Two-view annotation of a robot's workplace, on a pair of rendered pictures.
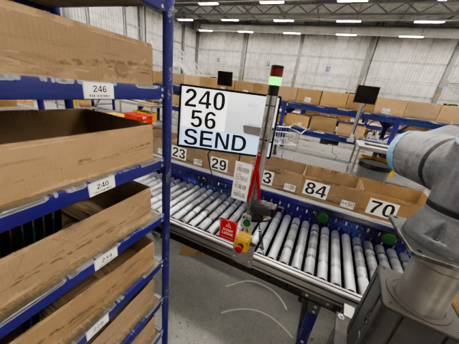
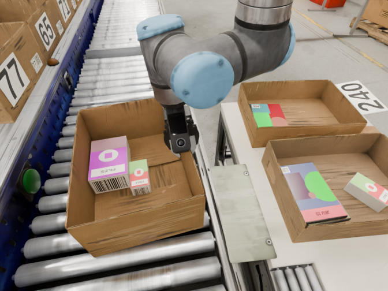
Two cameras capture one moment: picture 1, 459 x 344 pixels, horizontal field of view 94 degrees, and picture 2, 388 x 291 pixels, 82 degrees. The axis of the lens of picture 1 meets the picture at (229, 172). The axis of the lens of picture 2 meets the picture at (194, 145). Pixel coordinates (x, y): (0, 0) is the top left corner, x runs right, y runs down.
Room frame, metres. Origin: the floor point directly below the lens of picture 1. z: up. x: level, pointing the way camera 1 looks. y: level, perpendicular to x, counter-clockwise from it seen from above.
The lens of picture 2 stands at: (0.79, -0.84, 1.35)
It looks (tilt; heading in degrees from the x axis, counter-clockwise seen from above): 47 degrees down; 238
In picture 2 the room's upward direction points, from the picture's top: straight up
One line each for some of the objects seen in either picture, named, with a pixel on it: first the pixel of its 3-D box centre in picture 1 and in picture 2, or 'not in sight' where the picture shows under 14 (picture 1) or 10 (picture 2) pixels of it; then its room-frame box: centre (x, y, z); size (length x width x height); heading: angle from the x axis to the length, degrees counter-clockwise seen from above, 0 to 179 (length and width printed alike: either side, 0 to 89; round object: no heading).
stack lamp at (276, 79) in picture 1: (275, 77); not in sight; (0.95, -0.14, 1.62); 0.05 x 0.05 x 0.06
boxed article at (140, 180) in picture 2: not in sight; (140, 176); (0.71, -1.27, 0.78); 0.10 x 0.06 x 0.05; 71
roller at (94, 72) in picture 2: not in sight; (128, 71); (0.48, -2.00, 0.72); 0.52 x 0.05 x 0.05; 158
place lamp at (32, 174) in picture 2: not in sight; (33, 181); (0.98, -1.39, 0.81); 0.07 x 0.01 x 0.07; 68
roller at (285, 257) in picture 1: (290, 239); not in sight; (1.12, -0.43, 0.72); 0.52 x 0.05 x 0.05; 158
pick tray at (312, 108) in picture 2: not in sight; (293, 111); (0.08, -1.22, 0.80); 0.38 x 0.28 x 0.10; 151
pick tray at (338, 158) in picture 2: not in sight; (342, 182); (0.22, -0.92, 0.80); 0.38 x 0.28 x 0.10; 153
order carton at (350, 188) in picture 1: (328, 186); not in sight; (1.48, -0.75, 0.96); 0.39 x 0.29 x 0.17; 68
